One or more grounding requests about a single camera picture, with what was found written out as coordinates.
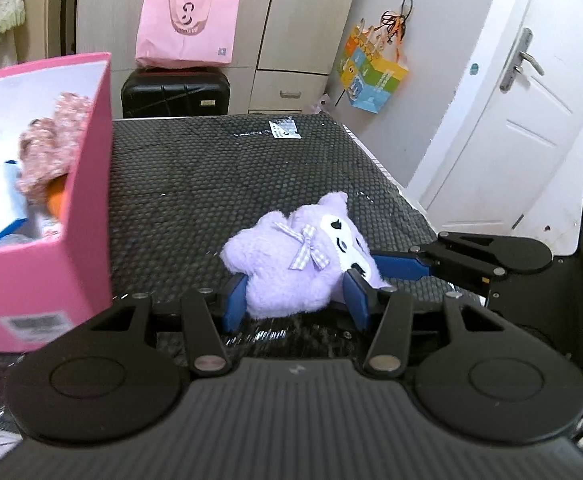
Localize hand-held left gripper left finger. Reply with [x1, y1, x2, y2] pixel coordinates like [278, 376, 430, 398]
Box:
[89, 275, 248, 377]

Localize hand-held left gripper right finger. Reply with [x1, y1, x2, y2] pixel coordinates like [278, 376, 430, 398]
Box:
[344, 267, 509, 377]

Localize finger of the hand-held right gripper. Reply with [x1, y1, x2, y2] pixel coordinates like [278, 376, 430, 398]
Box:
[371, 231, 511, 282]

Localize purple plush toy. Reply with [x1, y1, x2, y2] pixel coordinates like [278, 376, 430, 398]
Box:
[220, 191, 395, 320]

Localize pink cardboard box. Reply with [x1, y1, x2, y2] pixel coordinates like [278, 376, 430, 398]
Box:
[0, 51, 114, 353]

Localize orange makeup sponge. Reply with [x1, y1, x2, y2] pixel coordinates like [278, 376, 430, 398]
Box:
[46, 175, 72, 221]

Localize blue tissue packet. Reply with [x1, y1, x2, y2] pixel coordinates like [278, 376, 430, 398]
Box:
[0, 160, 30, 251]

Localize white door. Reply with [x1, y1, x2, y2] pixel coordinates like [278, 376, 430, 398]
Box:
[411, 0, 583, 256]

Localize white label tag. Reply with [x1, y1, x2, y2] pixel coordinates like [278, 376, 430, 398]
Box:
[269, 117, 302, 140]

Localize colourful paper gift bag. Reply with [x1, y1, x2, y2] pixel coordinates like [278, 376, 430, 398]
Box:
[336, 10, 409, 114]

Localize black suitcase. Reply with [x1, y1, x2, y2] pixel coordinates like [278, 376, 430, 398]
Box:
[122, 66, 231, 120]

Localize light wood three-door wardrobe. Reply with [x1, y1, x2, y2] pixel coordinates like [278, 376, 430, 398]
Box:
[74, 0, 367, 116]

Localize pink tote bag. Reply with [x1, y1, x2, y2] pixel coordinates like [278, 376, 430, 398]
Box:
[136, 0, 240, 68]

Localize beige tall cabinet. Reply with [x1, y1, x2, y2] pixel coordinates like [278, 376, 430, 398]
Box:
[22, 0, 67, 63]

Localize silver door handle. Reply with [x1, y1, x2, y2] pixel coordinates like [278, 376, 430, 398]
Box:
[500, 27, 546, 92]

